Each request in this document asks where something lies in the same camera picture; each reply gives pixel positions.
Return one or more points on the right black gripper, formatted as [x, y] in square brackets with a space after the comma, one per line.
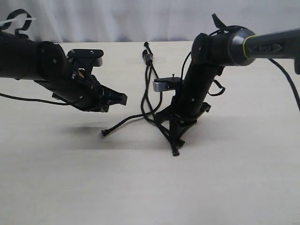
[177, 131]

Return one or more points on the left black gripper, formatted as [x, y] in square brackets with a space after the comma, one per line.
[97, 98]

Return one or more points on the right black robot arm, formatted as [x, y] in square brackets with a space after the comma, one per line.
[210, 54]

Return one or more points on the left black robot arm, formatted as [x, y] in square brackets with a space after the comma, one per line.
[67, 75]

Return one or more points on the clear tape strip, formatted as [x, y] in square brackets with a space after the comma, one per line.
[135, 61]

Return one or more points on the white curtain backdrop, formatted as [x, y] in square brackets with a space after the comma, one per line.
[148, 20]

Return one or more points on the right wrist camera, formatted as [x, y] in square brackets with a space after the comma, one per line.
[166, 84]

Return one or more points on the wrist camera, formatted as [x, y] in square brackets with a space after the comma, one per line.
[166, 84]
[87, 57]

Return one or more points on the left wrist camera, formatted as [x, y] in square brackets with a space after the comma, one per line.
[87, 57]

